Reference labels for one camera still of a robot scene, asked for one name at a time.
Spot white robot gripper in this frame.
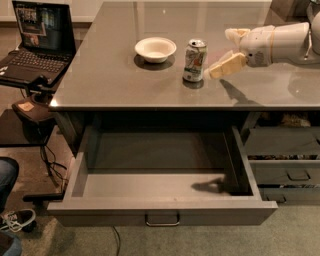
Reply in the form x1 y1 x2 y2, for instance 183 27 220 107
208 25 275 78

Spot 7up soda can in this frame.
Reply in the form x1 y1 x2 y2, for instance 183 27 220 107
183 38 207 82

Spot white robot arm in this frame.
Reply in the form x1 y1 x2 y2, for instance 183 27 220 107
204 0 320 79

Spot grey upper side drawer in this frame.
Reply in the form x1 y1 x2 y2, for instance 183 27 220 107
245 127 320 155

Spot grey middle side drawer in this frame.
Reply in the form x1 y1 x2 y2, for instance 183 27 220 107
250 160 320 185

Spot open grey top drawer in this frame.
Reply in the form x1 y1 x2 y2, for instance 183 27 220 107
48 119 277 226

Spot grey lower side drawer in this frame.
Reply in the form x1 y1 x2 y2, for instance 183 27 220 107
260 188 320 205

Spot white bowl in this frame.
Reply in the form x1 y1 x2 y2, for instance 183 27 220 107
135 37 177 63

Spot black laptop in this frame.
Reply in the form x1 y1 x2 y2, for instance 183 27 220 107
0 0 76 87

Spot black laptop stand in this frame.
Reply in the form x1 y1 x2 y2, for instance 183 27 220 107
0 86 66 204

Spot black and white sneaker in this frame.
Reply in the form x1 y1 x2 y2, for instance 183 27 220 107
0 209 36 233

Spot person leg in jeans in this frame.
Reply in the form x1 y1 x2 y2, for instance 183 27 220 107
0 157 22 256

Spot metal drawer handle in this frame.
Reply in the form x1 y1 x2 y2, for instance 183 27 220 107
145 214 180 227

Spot black cables on floor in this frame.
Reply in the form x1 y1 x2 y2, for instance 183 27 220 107
39 144 70 191

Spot black cable under drawer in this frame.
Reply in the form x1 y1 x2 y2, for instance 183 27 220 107
112 226 122 256

